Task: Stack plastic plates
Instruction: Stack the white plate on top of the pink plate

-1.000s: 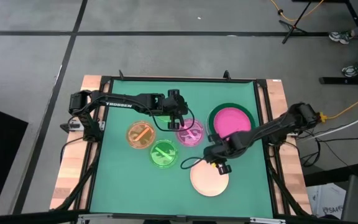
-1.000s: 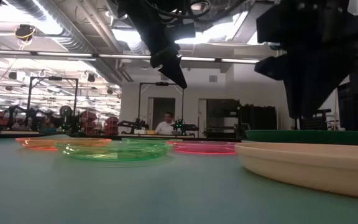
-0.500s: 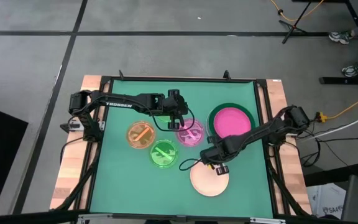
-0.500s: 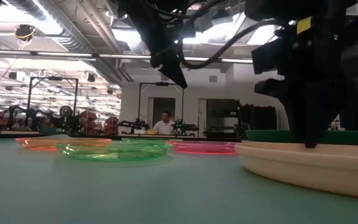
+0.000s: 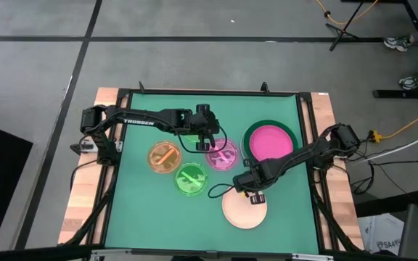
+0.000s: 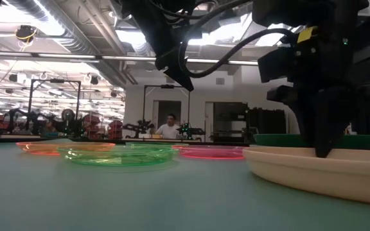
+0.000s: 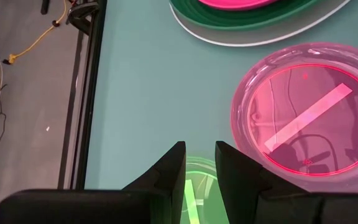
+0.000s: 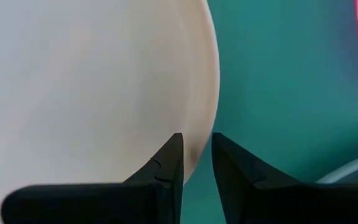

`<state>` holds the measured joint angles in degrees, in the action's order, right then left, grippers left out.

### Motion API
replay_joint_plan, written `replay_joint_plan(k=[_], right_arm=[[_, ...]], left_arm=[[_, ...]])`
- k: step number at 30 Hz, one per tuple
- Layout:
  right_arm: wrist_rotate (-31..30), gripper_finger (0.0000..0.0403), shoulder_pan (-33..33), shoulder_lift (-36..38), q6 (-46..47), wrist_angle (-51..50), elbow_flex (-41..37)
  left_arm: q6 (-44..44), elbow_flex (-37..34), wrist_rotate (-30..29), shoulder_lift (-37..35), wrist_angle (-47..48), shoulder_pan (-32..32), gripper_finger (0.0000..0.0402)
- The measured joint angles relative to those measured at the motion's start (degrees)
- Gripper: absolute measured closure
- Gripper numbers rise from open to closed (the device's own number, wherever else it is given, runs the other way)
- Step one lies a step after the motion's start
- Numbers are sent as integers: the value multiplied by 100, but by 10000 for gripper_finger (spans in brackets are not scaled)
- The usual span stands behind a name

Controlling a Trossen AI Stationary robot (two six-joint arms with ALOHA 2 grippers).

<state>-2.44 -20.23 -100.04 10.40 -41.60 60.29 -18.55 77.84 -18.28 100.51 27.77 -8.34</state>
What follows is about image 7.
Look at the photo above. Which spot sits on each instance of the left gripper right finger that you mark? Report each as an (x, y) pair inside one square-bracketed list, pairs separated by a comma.
[(238, 186)]

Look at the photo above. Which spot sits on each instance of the black table leg foot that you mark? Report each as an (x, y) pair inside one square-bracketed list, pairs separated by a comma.
[(79, 18)]

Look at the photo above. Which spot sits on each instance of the pink transparent plastic plate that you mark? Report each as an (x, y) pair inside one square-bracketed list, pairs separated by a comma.
[(306, 118)]

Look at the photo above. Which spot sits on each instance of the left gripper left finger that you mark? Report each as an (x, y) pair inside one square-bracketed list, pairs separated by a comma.
[(169, 186)]

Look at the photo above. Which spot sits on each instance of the black table edge frame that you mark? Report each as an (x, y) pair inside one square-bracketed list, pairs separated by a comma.
[(87, 93)]

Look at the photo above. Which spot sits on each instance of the large off-white plastic plate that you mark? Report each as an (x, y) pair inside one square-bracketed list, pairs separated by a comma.
[(259, 37)]

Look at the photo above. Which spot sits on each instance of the dark green plastic plate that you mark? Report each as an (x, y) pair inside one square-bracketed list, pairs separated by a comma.
[(244, 20)]

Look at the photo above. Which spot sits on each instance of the small green transparent plate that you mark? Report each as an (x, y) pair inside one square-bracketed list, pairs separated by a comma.
[(202, 193)]

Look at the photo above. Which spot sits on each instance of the magenta opaque plastic plate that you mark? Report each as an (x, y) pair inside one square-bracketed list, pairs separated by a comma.
[(235, 3)]

